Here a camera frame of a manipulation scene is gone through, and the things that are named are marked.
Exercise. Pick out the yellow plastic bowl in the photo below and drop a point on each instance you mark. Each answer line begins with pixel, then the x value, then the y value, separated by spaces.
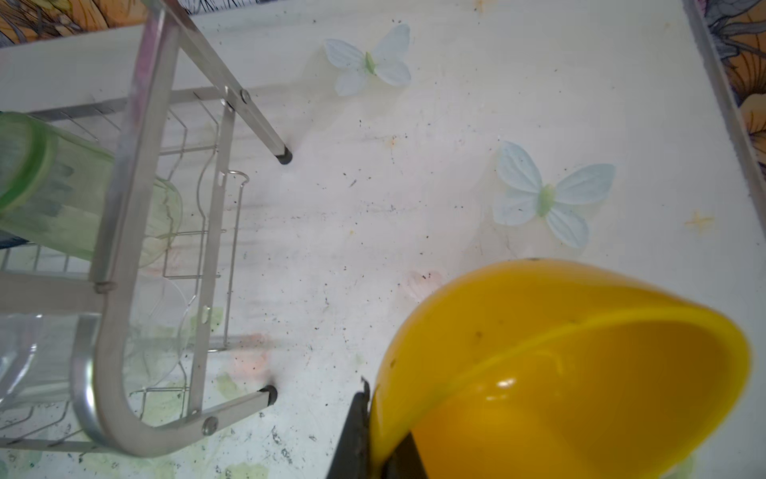
pixel 542 368

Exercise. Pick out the steel two-tier dish rack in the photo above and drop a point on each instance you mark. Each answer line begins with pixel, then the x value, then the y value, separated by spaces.
pixel 106 421

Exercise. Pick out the green plastic tumbler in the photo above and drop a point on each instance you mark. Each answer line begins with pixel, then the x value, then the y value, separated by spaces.
pixel 53 185

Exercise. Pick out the clear plastic tumbler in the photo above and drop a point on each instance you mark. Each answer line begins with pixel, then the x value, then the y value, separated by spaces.
pixel 46 357

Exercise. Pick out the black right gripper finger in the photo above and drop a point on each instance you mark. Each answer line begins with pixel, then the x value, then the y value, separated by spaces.
pixel 352 457

